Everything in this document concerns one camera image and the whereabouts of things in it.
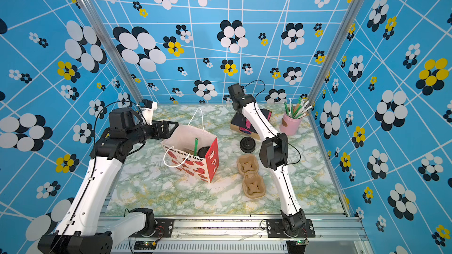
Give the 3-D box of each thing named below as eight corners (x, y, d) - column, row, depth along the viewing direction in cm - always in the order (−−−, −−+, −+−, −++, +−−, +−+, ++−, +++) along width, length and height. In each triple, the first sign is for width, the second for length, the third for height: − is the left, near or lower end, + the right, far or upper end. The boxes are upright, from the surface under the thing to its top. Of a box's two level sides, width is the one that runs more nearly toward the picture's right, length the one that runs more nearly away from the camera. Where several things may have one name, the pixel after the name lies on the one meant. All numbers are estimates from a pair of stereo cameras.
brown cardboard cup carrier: (246, 201, 82) (246, 198, 78) (235, 160, 95) (235, 155, 91) (267, 196, 83) (269, 193, 79) (254, 156, 97) (255, 152, 93)
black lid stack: (240, 153, 99) (240, 149, 95) (239, 140, 104) (239, 136, 101) (255, 153, 99) (256, 149, 95) (254, 140, 104) (255, 136, 101)
